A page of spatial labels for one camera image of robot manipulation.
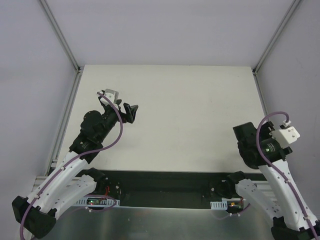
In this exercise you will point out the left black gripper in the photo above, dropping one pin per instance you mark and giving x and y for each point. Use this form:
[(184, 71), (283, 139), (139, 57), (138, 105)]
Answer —
[(122, 114)]

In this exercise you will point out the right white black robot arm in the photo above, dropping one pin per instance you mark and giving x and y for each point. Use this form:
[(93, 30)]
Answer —
[(265, 148)]

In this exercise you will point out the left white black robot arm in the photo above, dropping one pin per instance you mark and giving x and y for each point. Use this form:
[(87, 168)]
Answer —
[(40, 210)]

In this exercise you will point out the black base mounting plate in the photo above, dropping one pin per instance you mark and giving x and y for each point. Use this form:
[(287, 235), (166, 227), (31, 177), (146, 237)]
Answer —
[(154, 189)]

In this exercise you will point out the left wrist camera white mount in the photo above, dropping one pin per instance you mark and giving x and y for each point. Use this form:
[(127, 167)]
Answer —
[(111, 95)]

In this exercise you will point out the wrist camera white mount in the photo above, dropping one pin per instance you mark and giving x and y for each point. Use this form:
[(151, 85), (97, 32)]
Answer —
[(286, 135), (111, 95)]

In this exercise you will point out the left aluminium frame post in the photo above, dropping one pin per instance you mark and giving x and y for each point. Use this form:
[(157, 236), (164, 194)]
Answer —
[(59, 34)]

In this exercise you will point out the aluminium frame post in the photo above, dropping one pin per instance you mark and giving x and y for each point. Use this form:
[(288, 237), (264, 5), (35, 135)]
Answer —
[(293, 7), (59, 34)]

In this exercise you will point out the left white cable duct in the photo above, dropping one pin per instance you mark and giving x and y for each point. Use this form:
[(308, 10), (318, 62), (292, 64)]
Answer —
[(100, 202)]

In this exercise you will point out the white cable duct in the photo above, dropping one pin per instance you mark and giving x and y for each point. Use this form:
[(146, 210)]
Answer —
[(226, 205), (100, 202)]

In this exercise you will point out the right white cable duct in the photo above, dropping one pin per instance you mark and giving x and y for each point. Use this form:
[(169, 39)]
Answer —
[(226, 205)]

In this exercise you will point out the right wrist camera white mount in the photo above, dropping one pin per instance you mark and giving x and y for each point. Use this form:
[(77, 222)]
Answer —
[(286, 135)]

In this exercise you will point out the right aluminium frame post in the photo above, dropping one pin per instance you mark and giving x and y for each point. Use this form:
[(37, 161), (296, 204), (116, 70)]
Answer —
[(293, 7)]

